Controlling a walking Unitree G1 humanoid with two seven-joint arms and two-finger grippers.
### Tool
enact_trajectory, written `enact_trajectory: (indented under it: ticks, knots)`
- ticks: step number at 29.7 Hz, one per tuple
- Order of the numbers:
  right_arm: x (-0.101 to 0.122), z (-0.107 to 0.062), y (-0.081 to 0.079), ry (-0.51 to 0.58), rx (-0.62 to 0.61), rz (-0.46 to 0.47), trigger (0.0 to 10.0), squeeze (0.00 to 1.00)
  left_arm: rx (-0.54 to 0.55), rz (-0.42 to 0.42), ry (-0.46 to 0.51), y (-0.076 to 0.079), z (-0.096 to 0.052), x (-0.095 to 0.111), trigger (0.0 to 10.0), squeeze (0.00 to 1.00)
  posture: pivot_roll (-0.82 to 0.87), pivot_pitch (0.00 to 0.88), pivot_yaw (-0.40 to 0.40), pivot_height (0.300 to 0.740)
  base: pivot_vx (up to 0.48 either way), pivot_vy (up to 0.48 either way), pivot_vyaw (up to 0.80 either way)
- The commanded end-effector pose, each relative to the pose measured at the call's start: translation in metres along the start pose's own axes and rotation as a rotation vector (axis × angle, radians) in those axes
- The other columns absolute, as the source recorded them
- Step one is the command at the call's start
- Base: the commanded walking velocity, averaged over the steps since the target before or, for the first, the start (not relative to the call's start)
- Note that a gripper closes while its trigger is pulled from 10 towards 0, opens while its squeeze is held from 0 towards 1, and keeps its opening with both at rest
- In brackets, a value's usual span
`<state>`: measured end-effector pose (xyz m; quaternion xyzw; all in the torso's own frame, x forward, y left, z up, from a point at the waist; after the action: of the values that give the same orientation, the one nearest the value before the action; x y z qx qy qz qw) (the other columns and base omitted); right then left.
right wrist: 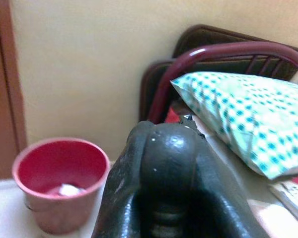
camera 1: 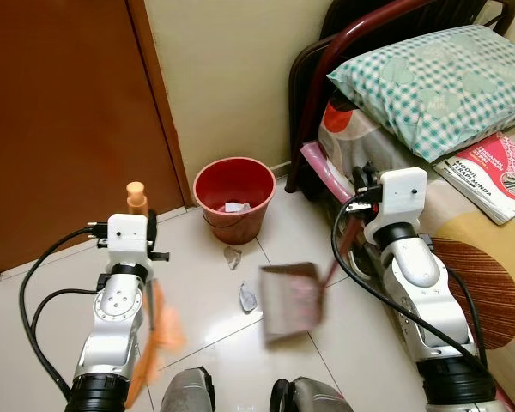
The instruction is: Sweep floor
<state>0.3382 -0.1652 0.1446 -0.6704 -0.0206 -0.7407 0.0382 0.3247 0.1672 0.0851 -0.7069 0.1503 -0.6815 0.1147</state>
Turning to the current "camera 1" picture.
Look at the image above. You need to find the orange bristle broom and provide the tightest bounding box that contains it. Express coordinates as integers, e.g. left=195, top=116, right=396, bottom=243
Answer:
left=123, top=181, right=188, bottom=410

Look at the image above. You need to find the brown dustpan with handle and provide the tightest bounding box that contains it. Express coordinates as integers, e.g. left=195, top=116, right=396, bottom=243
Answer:
left=258, top=219, right=367, bottom=345

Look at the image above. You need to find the red plastic bucket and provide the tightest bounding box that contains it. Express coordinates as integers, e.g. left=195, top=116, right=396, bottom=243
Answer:
left=193, top=157, right=276, bottom=246

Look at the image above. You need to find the small clear plastic wrapper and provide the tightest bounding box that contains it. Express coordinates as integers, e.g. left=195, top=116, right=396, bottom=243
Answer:
left=224, top=247, right=244, bottom=271

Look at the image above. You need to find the crumpled grey plastic wrapper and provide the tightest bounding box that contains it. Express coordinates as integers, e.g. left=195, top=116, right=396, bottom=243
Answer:
left=237, top=283, right=261, bottom=312

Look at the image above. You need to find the green checked pillow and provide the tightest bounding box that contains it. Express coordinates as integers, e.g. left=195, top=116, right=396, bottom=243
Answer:
left=327, top=25, right=515, bottom=165

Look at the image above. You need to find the red and white book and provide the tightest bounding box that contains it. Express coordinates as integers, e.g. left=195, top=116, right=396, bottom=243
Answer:
left=433, top=132, right=515, bottom=227

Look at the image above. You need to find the brown wooden door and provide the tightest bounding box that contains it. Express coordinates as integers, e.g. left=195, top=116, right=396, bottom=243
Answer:
left=0, top=0, right=186, bottom=277

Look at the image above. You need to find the grey left robot leg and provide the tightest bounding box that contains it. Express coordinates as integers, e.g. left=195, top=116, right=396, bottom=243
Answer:
left=158, top=367, right=216, bottom=412

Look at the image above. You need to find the grey robot leg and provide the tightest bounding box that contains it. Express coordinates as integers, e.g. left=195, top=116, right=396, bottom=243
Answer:
left=270, top=377, right=354, bottom=412
left=158, top=367, right=216, bottom=412

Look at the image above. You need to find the grey right robot leg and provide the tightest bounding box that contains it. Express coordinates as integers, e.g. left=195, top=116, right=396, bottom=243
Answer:
left=270, top=377, right=354, bottom=412

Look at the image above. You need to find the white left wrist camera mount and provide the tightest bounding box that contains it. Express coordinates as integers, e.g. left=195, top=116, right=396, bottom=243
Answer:
left=106, top=214, right=149, bottom=268

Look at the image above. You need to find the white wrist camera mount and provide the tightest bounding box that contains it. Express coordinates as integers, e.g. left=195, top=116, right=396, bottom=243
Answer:
left=364, top=167, right=429, bottom=246
left=106, top=214, right=149, bottom=268

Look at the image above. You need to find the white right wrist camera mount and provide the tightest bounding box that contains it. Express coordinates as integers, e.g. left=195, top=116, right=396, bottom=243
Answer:
left=364, top=167, right=429, bottom=246

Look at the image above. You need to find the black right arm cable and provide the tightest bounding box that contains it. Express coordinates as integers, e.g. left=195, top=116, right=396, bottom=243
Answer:
left=332, top=195, right=491, bottom=372

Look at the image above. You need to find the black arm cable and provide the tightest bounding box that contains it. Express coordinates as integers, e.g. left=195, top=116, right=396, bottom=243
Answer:
left=332, top=195, right=491, bottom=372
left=18, top=224, right=109, bottom=401

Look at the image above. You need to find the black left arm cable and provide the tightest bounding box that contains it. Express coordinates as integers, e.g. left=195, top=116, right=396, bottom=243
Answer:
left=18, top=224, right=109, bottom=401

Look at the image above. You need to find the brown wooden door frame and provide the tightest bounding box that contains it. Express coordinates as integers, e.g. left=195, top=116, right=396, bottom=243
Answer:
left=126, top=0, right=196, bottom=209

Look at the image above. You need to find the dark red metal bed frame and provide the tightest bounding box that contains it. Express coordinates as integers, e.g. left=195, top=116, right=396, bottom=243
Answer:
left=287, top=0, right=515, bottom=195

